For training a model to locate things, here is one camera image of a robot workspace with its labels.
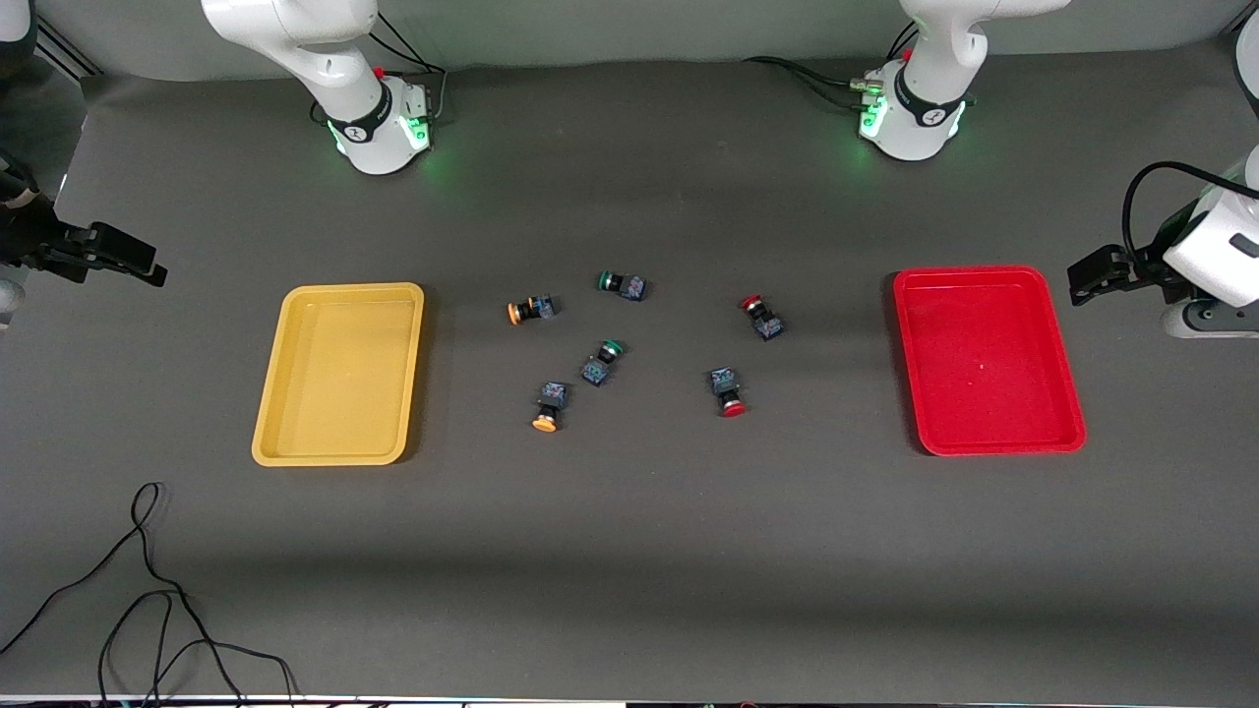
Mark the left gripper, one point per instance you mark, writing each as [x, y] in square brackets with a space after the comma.
[1147, 274]

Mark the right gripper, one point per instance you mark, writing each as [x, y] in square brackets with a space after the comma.
[31, 240]

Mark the red push button switch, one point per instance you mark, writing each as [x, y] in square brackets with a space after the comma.
[726, 382]
[765, 321]

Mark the yellow push button switch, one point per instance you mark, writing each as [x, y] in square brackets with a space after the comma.
[551, 398]
[536, 309]

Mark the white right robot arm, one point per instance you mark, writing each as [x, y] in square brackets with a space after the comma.
[325, 59]

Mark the red plastic tray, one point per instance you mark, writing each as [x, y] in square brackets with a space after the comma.
[984, 364]

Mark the yellow plastic tray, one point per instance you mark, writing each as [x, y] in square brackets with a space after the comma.
[339, 374]

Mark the aluminium frame rail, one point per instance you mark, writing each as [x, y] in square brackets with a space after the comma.
[69, 54]

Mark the green push button switch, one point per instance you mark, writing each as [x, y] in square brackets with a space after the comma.
[625, 286]
[596, 371]

